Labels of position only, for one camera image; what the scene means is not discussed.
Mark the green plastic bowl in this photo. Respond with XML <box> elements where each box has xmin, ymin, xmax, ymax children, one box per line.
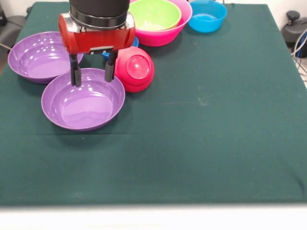
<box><xmin>128</xmin><ymin>0</ymin><xmax>182</xmax><ymax>32</ymax></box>

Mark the tangled cable bundle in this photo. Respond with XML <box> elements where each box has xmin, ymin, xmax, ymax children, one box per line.
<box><xmin>291</xmin><ymin>27</ymin><xmax>307</xmax><ymax>77</ymax></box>

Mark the purple plastic bowl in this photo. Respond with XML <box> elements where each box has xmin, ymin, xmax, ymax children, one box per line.
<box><xmin>7</xmin><ymin>31</ymin><xmax>84</xmax><ymax>84</ymax></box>
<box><xmin>41</xmin><ymin>68</ymin><xmax>126</xmax><ymax>132</ymax></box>

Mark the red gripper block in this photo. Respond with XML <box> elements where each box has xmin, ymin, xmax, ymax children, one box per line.
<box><xmin>59</xmin><ymin>11</ymin><xmax>136</xmax><ymax>87</ymax></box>

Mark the small crimson plastic bowl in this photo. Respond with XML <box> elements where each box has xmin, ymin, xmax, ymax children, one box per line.
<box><xmin>114</xmin><ymin>46</ymin><xmax>155</xmax><ymax>93</ymax></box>

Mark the large pink plastic bowl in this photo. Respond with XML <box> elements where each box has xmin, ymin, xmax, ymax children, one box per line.
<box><xmin>129</xmin><ymin>0</ymin><xmax>193</xmax><ymax>47</ymax></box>

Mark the light blue plastic bowl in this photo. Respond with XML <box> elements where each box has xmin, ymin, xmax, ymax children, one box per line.
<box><xmin>188</xmin><ymin>0</ymin><xmax>228</xmax><ymax>33</ymax></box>

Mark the dark blue plastic bowl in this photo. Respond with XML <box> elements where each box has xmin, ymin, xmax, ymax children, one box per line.
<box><xmin>100</xmin><ymin>35</ymin><xmax>140</xmax><ymax>61</ymax></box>

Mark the grey pedestal foot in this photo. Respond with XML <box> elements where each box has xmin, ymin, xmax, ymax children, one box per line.
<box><xmin>0</xmin><ymin>15</ymin><xmax>26</xmax><ymax>48</ymax></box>
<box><xmin>281</xmin><ymin>10</ymin><xmax>307</xmax><ymax>45</ymax></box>

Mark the dark green tablecloth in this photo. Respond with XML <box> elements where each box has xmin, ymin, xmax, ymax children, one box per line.
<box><xmin>0</xmin><ymin>1</ymin><xmax>307</xmax><ymax>207</ymax></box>

